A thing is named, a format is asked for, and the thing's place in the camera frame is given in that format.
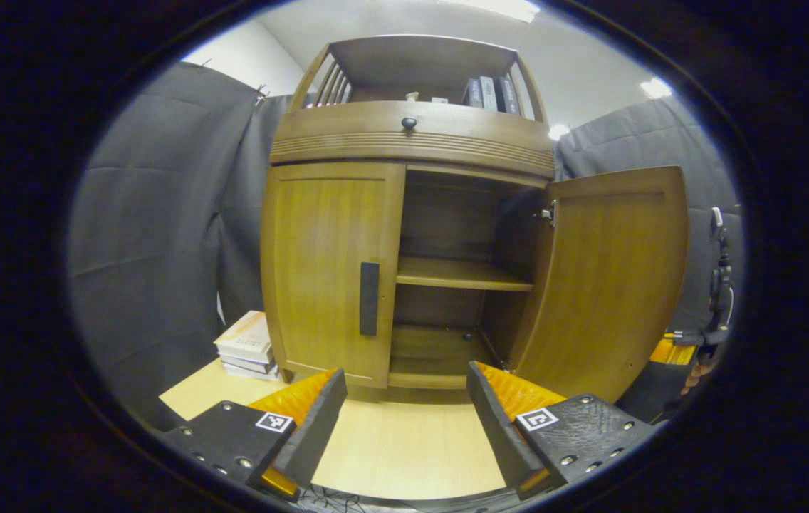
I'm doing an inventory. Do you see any black backdrop cloth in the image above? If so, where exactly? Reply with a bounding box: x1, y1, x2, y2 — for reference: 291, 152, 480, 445
66, 61, 743, 428

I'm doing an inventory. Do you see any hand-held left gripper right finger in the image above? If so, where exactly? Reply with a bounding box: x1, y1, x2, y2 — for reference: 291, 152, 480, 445
466, 361, 658, 501

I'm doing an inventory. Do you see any white cover book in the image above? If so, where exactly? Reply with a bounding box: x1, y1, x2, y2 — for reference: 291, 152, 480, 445
223, 363, 282, 382

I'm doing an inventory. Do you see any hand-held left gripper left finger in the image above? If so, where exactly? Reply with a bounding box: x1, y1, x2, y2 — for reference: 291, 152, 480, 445
162, 368, 348, 503

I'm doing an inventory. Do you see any black door handle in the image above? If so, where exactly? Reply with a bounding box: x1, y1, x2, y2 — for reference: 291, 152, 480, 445
359, 261, 381, 337

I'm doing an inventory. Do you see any wooden double-door shoe cabinet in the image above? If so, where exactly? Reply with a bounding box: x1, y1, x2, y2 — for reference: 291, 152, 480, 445
260, 34, 556, 391

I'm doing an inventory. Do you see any beige cover book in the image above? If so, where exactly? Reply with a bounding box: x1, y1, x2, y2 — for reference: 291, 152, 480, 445
214, 311, 273, 363

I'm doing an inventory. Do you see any wooden shoe cabinet door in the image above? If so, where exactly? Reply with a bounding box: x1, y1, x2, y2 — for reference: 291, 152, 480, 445
511, 166, 690, 405
261, 162, 407, 390

